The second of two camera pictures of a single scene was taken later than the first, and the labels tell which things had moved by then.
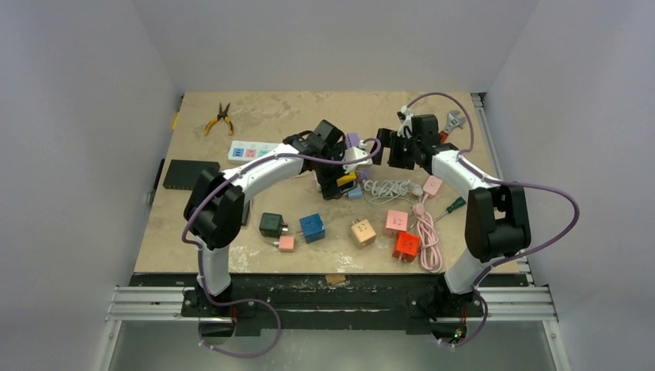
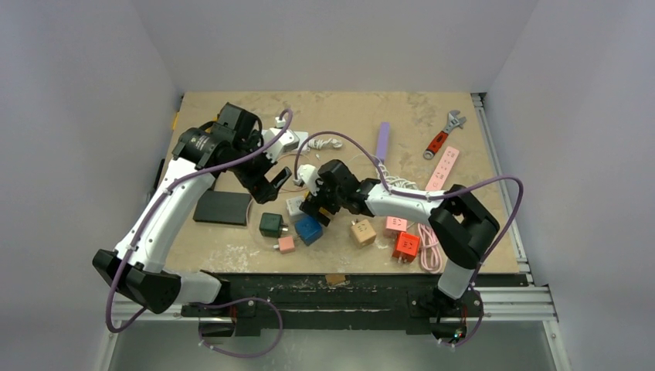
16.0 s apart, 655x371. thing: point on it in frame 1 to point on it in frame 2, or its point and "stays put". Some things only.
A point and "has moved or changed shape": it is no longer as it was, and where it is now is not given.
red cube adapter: x=406 y=246 stays put
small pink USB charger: x=286 y=243 stays put
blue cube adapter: x=313 y=228 has moved or changed shape
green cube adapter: x=271 y=225 stays put
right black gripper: x=386 y=144 to x=317 y=202
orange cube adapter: x=363 y=233 stays put
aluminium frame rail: x=168 y=304 stays put
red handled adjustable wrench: x=453 y=121 stays put
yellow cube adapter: x=347 y=178 has moved or changed shape
